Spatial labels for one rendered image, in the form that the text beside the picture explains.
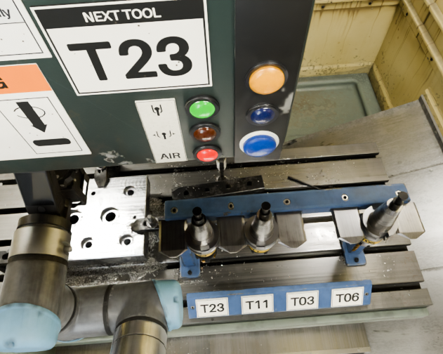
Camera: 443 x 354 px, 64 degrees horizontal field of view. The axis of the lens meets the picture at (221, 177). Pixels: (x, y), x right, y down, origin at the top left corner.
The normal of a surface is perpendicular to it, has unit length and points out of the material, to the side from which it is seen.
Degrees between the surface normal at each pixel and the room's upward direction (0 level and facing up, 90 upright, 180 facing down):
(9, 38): 90
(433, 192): 24
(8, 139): 90
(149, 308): 40
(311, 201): 0
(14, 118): 90
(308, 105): 0
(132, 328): 29
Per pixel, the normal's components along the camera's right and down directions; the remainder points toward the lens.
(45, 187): 0.02, 0.50
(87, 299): -0.04, -0.74
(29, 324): 0.51, -0.41
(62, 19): 0.07, 0.87
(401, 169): -0.43, -0.43
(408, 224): -0.03, -0.50
